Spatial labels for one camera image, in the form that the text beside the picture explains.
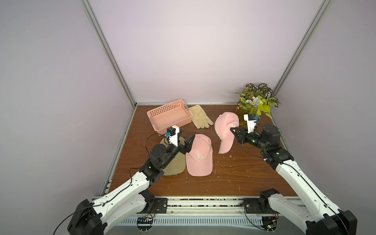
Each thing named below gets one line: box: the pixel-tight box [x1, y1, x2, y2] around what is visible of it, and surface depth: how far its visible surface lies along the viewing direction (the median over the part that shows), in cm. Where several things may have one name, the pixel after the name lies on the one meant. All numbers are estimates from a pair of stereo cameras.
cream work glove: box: [188, 104, 214, 129], surface depth 112 cm
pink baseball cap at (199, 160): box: [185, 134, 213, 177], surface depth 87 cm
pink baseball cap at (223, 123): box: [214, 111, 240, 155], surface depth 77 cm
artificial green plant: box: [235, 83, 281, 119], surface depth 94 cm
